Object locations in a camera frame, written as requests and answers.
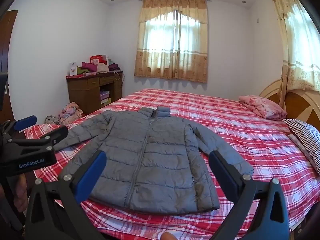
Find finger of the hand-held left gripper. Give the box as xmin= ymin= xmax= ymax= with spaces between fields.
xmin=10 ymin=126 xmax=69 ymax=155
xmin=0 ymin=115 xmax=38 ymax=143

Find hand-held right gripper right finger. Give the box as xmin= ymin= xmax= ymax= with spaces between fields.
xmin=209 ymin=151 xmax=292 ymax=240

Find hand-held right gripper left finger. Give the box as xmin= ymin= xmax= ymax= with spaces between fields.
xmin=25 ymin=151 xmax=108 ymax=240

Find grey puffer jacket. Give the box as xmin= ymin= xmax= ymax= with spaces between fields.
xmin=51 ymin=106 xmax=254 ymax=215

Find grey pile of clothes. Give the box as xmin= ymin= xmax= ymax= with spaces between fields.
xmin=44 ymin=115 xmax=61 ymax=125

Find magenta folded clothes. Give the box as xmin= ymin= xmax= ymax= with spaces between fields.
xmin=80 ymin=62 xmax=98 ymax=72

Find person's left hand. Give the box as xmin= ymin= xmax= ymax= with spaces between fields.
xmin=13 ymin=174 xmax=30 ymax=212

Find brown wooden desk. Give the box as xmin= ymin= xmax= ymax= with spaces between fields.
xmin=65 ymin=70 xmax=124 ymax=115

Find bed with red plaid sheet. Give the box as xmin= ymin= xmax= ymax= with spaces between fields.
xmin=24 ymin=88 xmax=320 ymax=240

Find purple boxes in desk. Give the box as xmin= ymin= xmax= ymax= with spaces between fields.
xmin=100 ymin=91 xmax=111 ymax=105

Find brown wooden door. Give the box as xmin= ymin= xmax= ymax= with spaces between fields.
xmin=0 ymin=10 xmax=19 ymax=123

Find pink floral quilt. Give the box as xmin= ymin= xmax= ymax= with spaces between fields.
xmin=239 ymin=95 xmax=287 ymax=120

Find red box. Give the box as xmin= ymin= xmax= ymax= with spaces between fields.
xmin=90 ymin=55 xmax=108 ymax=65

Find striped pillow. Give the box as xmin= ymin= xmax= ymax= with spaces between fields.
xmin=282 ymin=118 xmax=320 ymax=175

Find wooden headboard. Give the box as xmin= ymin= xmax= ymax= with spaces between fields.
xmin=259 ymin=79 xmax=320 ymax=133

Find beige floral window curtain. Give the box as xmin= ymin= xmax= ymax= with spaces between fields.
xmin=269 ymin=0 xmax=320 ymax=108
xmin=134 ymin=0 xmax=208 ymax=83

